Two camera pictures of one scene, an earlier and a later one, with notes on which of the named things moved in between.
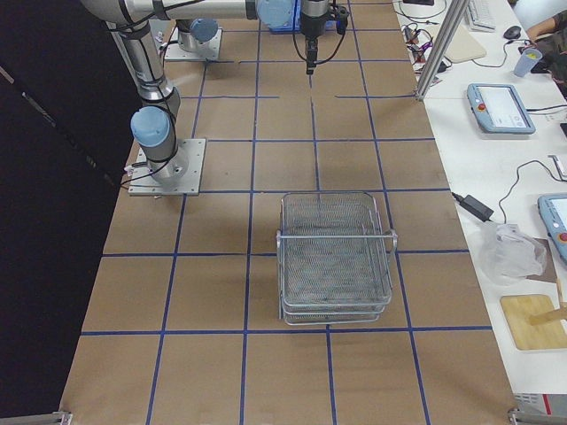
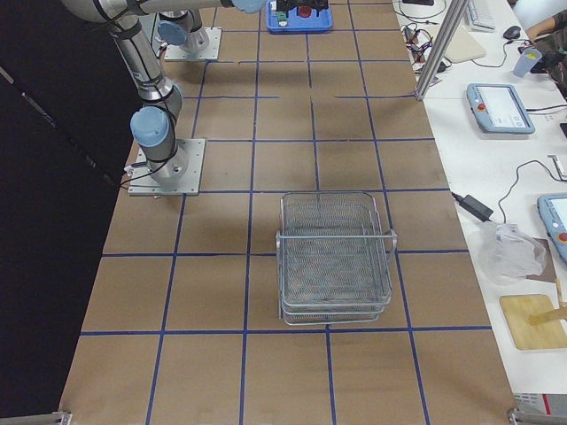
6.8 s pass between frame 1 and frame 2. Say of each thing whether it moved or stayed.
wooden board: stayed
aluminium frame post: stayed
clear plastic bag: stayed
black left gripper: moved
